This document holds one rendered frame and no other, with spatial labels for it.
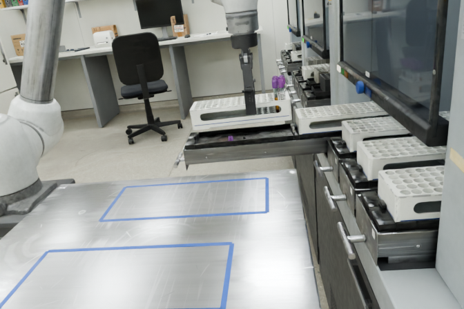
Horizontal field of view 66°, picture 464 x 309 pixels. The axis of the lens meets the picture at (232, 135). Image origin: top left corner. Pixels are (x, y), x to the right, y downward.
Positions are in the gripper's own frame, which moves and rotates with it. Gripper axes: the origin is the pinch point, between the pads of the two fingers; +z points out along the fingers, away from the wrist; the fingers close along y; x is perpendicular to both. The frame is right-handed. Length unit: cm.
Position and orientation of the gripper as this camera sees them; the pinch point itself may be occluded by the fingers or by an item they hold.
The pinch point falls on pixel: (250, 101)
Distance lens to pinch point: 108.9
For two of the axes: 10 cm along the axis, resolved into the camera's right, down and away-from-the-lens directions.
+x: 9.9, -0.9, -0.9
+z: 1.2, 9.3, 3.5
